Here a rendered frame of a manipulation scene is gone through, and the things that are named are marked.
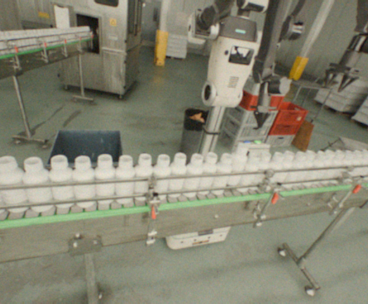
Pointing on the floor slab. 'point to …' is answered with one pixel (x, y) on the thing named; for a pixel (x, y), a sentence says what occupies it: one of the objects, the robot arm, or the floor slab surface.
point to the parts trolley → (309, 92)
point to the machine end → (98, 8)
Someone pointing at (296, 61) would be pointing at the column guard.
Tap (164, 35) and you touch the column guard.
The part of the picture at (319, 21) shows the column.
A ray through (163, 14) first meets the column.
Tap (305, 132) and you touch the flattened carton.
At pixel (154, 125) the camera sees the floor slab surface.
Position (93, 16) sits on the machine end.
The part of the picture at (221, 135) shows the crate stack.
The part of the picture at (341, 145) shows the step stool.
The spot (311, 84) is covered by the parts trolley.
